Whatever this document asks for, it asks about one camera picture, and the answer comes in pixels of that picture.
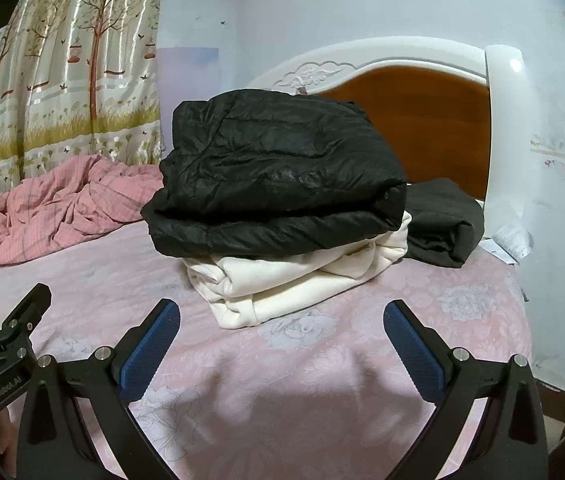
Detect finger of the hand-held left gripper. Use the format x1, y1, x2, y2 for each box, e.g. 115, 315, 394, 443
0, 282, 53, 356

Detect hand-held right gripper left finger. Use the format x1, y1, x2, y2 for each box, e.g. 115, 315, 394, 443
15, 297, 183, 480

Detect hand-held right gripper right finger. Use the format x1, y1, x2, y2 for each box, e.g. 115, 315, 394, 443
383, 299, 549, 480

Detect black puffer jacket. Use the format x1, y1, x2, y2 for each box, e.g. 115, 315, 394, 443
141, 89, 409, 257

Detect person's left hand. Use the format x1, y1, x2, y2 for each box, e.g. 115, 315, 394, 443
0, 407, 17, 476

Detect pink checked quilt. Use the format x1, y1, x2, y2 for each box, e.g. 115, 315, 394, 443
0, 155, 166, 271

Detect bed with pink floral sheet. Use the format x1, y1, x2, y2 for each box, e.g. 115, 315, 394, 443
0, 220, 536, 480

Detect dark folded garment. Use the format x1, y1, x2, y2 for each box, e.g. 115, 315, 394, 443
403, 177, 486, 268

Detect white paper sheets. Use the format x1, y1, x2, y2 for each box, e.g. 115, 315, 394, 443
483, 220, 533, 266

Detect cream white folded garment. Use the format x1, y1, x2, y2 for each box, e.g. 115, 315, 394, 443
185, 210, 412, 331

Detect tree print curtain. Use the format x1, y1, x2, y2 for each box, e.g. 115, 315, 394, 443
0, 0, 170, 201

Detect white and wood headboard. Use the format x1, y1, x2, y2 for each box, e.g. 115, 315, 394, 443
242, 35, 528, 261

